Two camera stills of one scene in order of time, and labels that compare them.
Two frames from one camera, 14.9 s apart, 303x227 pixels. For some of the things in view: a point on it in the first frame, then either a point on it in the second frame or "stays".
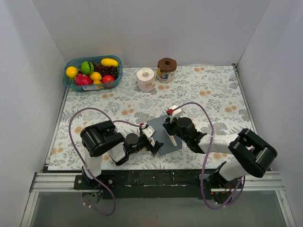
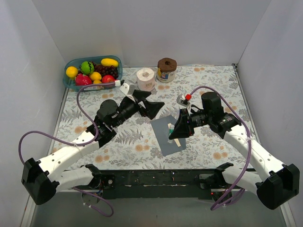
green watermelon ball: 86,68 stays
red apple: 107,78 stays
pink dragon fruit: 83,80 stays
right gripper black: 170,125 → 187,121
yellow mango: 109,62 stays
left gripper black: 150,144 → 138,104
